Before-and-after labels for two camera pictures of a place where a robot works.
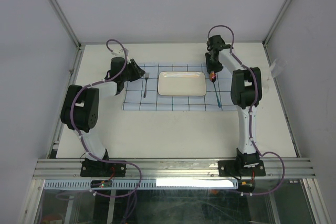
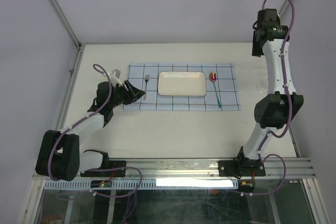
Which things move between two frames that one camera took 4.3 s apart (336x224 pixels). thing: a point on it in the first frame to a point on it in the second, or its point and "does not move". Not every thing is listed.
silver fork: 146,76 does not move
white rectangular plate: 181,83 does not move
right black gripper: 210,67 to 257,51
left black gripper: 138,72 to 132,93
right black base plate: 235,168 does not move
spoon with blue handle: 213,77 does not move
